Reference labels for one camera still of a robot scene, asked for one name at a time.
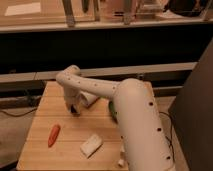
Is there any black cable on floor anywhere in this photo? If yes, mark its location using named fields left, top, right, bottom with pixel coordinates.
left=0, top=105, right=39, bottom=118

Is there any black cable at right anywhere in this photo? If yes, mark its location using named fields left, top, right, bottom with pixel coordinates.
left=159, top=111, right=177, bottom=168

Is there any white paper sheet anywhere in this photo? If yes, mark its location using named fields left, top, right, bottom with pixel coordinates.
left=4, top=2, right=41, bottom=16

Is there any dark panel at right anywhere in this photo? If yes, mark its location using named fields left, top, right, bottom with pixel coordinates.
left=169, top=38, right=213, bottom=171

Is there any black eraser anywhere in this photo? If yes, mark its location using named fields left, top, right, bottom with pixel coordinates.
left=70, top=106, right=80, bottom=116

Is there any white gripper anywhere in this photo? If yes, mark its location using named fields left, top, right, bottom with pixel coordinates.
left=64, top=88, right=80, bottom=114

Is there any white plastic bottle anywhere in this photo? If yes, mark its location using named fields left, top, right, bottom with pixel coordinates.
left=118, top=145, right=126, bottom=167

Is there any orange carrot toy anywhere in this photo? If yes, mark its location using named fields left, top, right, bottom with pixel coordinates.
left=48, top=124, right=61, bottom=147

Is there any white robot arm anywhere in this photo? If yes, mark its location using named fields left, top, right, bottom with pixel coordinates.
left=56, top=65, right=176, bottom=171

